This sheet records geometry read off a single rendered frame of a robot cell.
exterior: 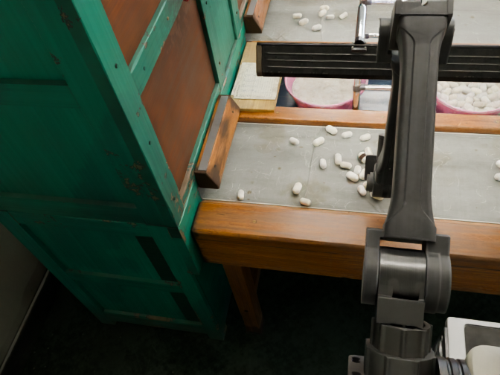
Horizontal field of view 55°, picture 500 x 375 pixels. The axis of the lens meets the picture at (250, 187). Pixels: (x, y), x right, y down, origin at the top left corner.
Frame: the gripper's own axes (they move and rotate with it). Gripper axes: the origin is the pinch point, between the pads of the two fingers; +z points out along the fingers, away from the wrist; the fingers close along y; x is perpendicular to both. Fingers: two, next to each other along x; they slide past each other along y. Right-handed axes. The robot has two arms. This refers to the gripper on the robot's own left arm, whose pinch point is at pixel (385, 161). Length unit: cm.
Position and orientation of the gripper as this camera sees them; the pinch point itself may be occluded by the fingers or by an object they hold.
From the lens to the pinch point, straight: 132.0
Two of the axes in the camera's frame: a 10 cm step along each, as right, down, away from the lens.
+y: -9.7, -0.7, 2.2
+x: -0.1, 9.6, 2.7
